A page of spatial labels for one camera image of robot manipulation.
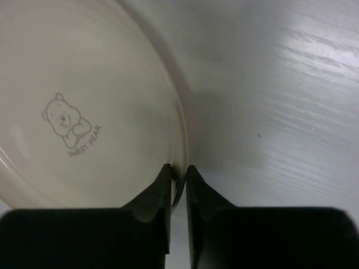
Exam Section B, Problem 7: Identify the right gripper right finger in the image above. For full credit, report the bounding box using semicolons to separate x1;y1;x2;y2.
186;165;358;268

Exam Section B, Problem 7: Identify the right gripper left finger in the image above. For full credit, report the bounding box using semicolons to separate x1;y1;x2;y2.
1;164;172;268

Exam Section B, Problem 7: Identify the cream plate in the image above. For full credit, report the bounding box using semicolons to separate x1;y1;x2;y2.
1;1;188;208

